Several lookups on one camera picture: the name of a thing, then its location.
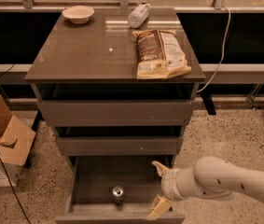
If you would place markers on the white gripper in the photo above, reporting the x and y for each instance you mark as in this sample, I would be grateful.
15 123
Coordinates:
168 183

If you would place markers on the silver redbull can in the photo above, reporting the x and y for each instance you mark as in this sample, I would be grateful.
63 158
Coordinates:
118 195

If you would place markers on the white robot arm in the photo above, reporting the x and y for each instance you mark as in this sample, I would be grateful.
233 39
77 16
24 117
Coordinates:
210 178

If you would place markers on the grey top drawer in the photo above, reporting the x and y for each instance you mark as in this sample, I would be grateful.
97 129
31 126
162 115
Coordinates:
123 113

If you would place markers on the grey drawer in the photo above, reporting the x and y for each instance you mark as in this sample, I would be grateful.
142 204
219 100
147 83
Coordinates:
119 141
123 113

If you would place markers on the open bottom drawer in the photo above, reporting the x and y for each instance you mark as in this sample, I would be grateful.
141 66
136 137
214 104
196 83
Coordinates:
90 200

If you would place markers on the grey drawer cabinet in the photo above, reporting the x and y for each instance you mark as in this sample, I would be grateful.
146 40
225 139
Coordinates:
97 61

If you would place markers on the grey middle drawer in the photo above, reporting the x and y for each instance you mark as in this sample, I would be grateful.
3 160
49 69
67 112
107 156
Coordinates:
119 141

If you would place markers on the brown chip bag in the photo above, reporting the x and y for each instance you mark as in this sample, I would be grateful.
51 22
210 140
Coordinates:
159 55

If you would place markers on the cardboard box left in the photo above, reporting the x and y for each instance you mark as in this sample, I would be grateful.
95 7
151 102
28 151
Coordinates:
16 139

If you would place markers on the clear plastic water bottle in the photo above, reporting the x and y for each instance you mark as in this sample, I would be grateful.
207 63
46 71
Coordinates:
138 15

